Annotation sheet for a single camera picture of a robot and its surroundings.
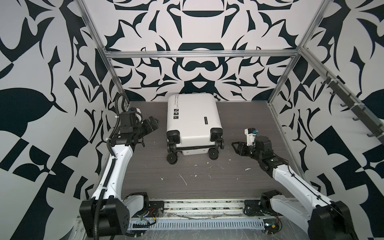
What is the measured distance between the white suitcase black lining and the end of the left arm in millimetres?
132

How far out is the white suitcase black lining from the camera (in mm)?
800

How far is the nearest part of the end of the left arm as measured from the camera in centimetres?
54

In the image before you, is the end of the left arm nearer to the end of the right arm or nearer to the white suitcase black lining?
the white suitcase black lining

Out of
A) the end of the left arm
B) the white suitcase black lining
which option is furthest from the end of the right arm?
the end of the left arm
